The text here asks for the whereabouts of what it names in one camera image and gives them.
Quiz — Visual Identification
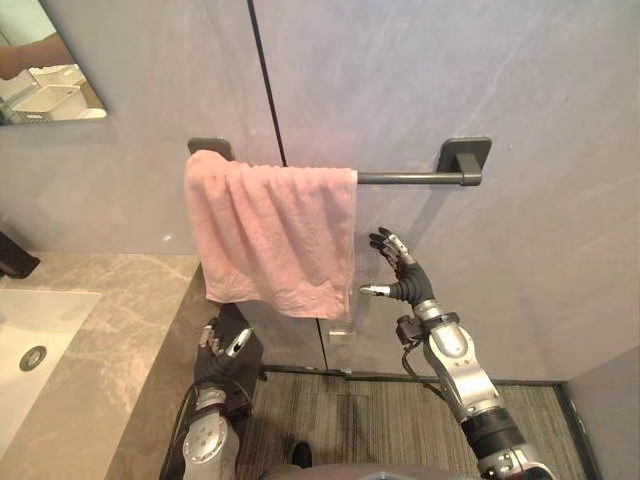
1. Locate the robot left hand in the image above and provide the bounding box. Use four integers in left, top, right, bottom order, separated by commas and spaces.
193, 323, 252, 392

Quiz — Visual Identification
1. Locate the dark robot foot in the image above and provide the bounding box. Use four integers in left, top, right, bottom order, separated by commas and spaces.
290, 440, 314, 469

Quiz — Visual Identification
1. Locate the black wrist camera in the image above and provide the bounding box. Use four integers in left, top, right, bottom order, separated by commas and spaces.
226, 387, 255, 425
395, 315, 425, 347

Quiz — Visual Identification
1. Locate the black faucet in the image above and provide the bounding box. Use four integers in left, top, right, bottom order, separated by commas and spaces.
0, 229, 41, 280

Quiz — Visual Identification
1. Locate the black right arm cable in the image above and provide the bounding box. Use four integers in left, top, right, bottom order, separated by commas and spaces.
399, 343, 451, 402

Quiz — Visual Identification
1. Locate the black floor rail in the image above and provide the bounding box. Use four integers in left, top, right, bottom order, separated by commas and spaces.
259, 363, 569, 387

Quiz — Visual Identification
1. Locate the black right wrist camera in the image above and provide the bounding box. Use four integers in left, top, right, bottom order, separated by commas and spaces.
395, 315, 425, 347

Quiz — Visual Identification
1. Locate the clear wall bracket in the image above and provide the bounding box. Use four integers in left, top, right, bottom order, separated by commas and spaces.
327, 322, 358, 346

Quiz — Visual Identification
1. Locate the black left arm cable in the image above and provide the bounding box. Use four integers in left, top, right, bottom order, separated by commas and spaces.
158, 382, 201, 480

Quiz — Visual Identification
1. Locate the white sink basin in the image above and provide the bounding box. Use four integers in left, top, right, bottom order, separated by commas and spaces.
0, 288, 103, 442

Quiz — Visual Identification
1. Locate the pink towel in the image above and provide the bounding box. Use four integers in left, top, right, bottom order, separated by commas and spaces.
182, 148, 359, 320

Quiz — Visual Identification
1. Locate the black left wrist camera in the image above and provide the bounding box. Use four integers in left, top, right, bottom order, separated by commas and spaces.
226, 387, 255, 425

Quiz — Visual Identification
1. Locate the black towel bar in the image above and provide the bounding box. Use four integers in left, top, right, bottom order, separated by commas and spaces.
187, 135, 494, 190

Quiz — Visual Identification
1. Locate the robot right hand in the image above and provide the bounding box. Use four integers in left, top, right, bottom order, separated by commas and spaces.
356, 226, 435, 305

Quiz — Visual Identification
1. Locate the grey robot body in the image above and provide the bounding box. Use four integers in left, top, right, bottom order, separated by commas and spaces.
269, 461, 482, 480

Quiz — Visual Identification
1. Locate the metal sink drain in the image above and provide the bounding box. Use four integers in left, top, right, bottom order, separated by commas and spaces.
18, 344, 48, 373

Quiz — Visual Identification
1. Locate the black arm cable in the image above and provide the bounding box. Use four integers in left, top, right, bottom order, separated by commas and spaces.
399, 343, 451, 402
158, 382, 201, 480

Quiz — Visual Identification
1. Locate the wall mirror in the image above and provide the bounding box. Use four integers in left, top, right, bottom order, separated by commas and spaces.
0, 0, 109, 127

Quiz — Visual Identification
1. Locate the black wall trim strip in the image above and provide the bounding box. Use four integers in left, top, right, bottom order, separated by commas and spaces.
246, 0, 332, 372

